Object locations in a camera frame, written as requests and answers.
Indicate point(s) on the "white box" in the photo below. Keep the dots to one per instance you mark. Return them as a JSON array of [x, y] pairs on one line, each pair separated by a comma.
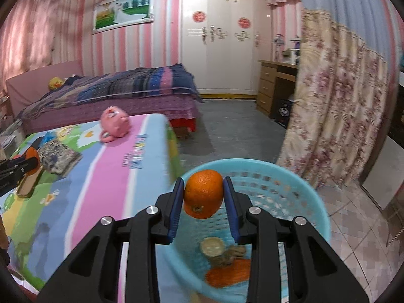
[[290, 56]]

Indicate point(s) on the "pink bed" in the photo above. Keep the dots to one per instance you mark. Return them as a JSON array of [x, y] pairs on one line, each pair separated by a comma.
[[38, 75]]

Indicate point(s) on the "orange packet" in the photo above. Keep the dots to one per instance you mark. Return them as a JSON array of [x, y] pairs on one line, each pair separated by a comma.
[[227, 273]]

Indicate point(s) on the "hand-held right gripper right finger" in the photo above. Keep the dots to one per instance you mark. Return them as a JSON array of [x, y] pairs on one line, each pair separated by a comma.
[[232, 211]]

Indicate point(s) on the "black box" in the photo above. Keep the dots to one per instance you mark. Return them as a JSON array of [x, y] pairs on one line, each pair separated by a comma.
[[284, 113]]

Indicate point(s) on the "purple striped blanket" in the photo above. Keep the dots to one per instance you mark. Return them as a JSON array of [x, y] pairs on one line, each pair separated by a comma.
[[126, 85]]

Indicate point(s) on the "white round container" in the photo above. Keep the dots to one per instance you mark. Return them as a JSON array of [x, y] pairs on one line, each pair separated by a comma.
[[212, 246]]

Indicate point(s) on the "desk lamp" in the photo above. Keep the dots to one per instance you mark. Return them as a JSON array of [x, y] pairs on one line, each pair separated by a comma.
[[278, 42]]

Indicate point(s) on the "pink curtain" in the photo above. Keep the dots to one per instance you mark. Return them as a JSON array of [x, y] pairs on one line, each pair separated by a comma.
[[34, 31]]

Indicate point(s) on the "yellow duck plush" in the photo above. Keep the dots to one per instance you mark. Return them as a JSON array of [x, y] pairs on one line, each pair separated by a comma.
[[56, 83]]

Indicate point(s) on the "white wardrobe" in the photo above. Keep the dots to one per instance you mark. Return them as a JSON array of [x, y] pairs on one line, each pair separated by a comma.
[[221, 63]]

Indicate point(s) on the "white panel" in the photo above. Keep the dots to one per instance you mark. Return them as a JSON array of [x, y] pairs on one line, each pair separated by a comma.
[[386, 176]]

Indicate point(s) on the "red paper-cut sticker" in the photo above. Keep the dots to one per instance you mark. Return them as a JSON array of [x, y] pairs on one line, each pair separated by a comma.
[[198, 16], [243, 22]]

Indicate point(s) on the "brown paper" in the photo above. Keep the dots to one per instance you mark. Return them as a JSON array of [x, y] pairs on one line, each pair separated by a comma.
[[232, 254]]

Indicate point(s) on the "floral curtain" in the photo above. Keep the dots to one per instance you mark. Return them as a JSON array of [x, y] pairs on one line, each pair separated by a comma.
[[334, 101]]

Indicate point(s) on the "tangerine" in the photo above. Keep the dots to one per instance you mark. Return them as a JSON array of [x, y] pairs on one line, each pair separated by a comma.
[[203, 192]]

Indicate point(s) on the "brown phone case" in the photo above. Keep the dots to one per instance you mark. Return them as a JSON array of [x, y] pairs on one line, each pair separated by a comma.
[[30, 184]]

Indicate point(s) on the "framed wall picture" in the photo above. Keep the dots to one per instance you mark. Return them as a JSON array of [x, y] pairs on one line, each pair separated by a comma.
[[123, 11]]

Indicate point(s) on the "blue plastic basket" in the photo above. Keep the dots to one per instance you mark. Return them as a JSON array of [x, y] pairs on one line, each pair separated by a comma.
[[284, 189]]

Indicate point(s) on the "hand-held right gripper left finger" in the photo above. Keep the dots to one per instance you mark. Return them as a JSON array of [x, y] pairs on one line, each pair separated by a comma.
[[175, 208]]

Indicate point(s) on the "patterned snack packet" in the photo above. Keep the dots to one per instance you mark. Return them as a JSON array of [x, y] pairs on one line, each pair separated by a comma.
[[60, 157]]

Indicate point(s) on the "wooden desk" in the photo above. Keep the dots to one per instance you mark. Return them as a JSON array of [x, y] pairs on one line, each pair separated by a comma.
[[266, 85]]

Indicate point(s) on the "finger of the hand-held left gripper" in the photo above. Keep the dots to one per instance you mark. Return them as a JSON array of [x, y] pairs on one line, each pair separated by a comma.
[[25, 165]]

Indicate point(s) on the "pink pig toy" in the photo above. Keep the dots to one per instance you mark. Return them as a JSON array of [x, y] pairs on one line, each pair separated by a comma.
[[115, 123]]

